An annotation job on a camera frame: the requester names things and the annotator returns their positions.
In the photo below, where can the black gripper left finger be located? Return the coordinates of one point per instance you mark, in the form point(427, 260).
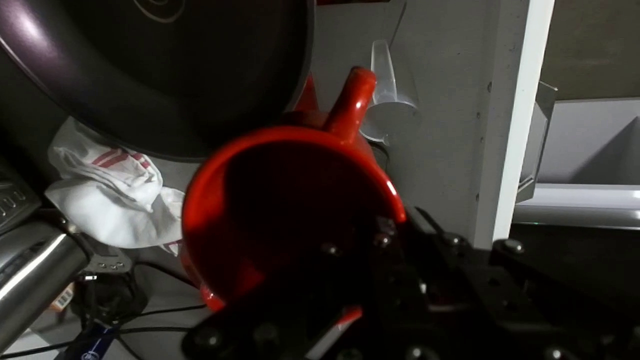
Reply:
point(387, 301)

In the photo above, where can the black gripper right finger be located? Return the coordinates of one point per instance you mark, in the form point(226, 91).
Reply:
point(520, 301)

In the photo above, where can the white kitchen drawer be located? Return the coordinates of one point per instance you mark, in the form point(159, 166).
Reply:
point(586, 203)

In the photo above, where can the clear plastic cup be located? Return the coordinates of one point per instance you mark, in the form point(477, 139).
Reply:
point(392, 93)

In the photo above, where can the black kettle base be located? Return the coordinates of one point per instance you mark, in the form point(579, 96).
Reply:
point(106, 296)

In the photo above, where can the white crumpled cloth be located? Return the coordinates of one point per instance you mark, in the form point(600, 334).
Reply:
point(112, 192)

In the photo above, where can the dark frying pan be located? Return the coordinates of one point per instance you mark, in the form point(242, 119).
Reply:
point(166, 73)

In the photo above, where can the chrome four-slot toaster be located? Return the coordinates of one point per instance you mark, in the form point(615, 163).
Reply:
point(32, 272)

